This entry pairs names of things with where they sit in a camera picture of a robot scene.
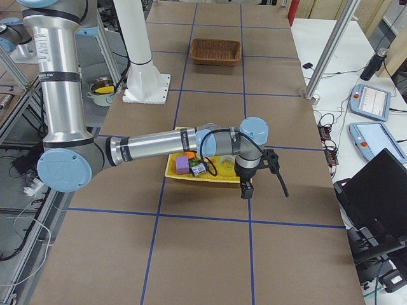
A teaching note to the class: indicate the white enamel pot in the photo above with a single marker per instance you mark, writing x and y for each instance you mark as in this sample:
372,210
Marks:
101,91

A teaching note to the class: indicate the black water bottle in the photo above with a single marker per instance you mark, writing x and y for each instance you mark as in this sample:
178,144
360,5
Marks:
374,64

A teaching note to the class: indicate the yellow clear tape roll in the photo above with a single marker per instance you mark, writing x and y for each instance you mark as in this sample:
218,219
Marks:
226,166

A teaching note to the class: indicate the yellow woven basket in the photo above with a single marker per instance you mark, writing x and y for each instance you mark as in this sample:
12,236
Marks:
211,161

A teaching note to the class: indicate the black power adapter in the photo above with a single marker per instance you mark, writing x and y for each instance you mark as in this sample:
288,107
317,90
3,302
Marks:
22,164

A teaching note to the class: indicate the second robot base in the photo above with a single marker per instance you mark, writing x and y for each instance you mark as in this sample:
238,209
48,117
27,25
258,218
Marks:
17,42

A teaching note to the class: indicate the orange toy carrot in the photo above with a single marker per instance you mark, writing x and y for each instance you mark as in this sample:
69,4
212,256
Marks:
190,155

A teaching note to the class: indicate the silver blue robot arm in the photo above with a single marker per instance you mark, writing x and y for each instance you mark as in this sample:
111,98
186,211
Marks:
73,156

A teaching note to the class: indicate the white central pedestal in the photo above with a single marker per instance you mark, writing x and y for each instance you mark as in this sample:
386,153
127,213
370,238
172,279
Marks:
145,83

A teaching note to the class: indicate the brown wicker basket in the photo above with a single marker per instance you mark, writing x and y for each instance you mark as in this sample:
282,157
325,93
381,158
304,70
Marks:
219,52

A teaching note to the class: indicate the green toy leaf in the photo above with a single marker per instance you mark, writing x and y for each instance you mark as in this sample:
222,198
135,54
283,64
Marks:
193,162

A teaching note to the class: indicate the aluminium side frame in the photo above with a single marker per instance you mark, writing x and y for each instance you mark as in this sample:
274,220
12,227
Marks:
29,224

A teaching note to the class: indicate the far teach pendant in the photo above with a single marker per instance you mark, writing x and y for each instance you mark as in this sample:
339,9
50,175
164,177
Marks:
370,102

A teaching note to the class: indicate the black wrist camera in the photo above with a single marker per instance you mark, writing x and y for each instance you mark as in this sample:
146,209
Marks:
270,160

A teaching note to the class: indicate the black orange circuit board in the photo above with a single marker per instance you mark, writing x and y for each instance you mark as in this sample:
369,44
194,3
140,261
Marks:
328,144

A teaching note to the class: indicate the teach pendant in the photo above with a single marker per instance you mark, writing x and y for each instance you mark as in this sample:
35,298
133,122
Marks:
372,137
370,102

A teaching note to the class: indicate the aluminium frame post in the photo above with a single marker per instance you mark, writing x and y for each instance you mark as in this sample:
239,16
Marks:
329,49

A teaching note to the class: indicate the black laptop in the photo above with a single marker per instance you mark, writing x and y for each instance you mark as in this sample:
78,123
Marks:
375,199

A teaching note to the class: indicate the dark blue labelled can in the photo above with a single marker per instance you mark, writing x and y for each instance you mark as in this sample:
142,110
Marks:
198,169

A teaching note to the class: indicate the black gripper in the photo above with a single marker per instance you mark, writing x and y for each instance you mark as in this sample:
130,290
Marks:
244,174

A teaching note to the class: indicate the near teach pendant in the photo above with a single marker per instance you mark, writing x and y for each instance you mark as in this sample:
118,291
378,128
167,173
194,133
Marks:
372,137

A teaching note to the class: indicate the purple foam block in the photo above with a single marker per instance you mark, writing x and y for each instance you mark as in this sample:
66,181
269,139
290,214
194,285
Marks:
182,165

